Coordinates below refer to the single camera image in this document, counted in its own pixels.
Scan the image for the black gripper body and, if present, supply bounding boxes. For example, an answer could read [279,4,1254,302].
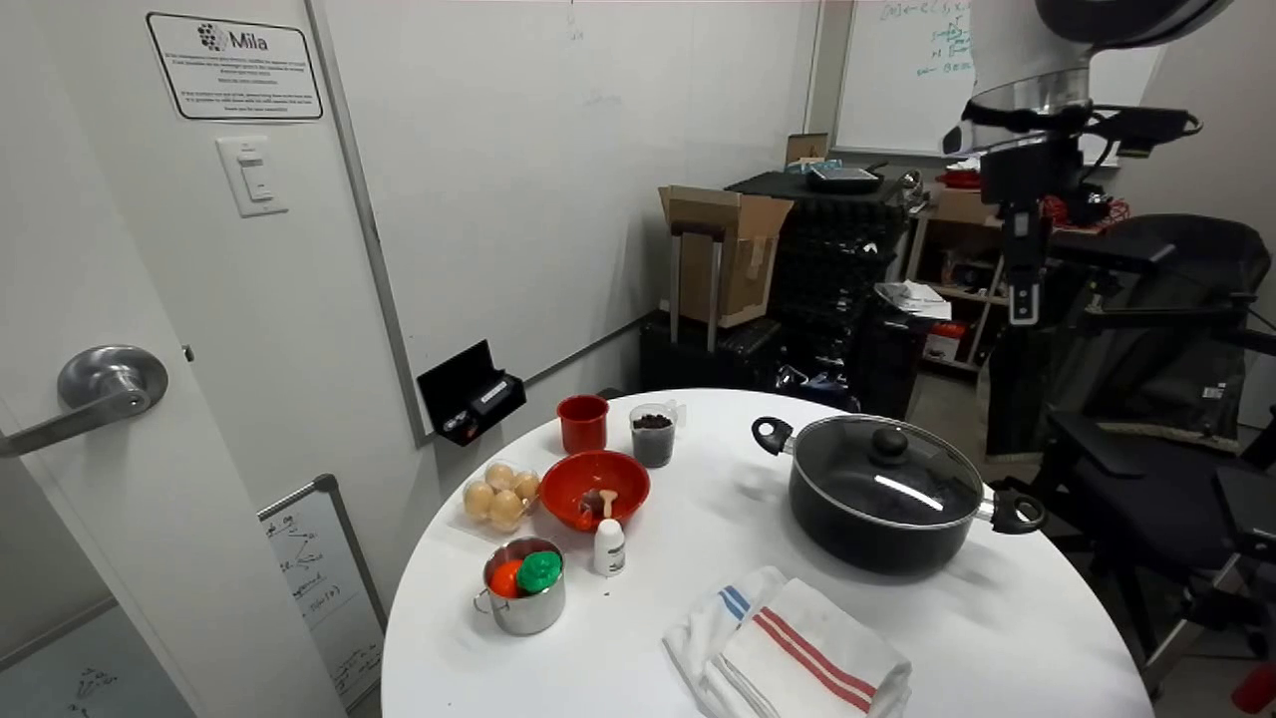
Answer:
[984,135,1084,216]

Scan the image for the glass pot lid black knob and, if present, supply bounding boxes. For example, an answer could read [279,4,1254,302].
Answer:
[788,410,987,535]

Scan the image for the black cooking pot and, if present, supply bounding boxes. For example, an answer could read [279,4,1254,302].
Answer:
[750,410,1051,583]

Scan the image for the wooden shelf unit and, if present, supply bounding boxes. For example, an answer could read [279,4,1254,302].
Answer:
[910,176,1015,378]

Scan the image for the whiteboard with green writing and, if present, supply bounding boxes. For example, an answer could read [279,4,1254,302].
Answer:
[833,0,982,160]

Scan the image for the black padded chair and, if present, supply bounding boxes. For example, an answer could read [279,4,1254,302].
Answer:
[1079,213,1276,421]
[1027,403,1276,669]

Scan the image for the black stacked crates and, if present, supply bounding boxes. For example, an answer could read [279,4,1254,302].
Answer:
[724,160,930,407]

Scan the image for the open cardboard box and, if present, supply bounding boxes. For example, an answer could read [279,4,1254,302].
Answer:
[652,183,797,336]

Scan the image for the black low box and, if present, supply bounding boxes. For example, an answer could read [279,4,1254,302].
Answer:
[634,310,788,401]

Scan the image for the clear measuring cup dark contents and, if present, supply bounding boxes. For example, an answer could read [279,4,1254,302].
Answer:
[624,403,683,470]

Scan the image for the white towel red blue stripes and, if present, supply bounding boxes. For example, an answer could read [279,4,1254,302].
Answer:
[661,563,918,718]

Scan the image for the red cup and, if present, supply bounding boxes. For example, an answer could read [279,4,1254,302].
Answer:
[552,390,615,459]

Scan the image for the small white pump bottle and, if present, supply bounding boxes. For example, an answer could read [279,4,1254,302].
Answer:
[588,490,628,578]

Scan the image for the red bowl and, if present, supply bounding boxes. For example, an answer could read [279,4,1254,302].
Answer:
[535,447,652,540]

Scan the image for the green toy piece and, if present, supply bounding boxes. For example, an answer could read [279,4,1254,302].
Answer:
[514,547,566,600]

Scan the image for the metal cup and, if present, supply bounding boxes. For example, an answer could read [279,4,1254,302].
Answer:
[470,535,568,639]

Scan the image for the orange toy piece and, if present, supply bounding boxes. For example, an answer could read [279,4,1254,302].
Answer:
[487,554,527,603]

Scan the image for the small leaning whiteboard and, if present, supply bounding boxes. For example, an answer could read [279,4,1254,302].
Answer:
[259,474,390,709]

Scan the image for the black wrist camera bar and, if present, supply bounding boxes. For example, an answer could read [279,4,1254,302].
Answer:
[955,95,1204,151]

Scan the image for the large wall whiteboard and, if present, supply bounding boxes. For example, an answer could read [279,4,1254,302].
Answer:
[303,0,824,447]

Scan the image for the white light switch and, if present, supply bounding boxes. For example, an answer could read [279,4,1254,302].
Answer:
[215,133,289,221]

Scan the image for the white wall sign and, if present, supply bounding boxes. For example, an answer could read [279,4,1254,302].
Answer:
[142,7,325,123]

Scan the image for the silver lever door handle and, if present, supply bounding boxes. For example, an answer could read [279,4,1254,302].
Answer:
[0,342,171,463]

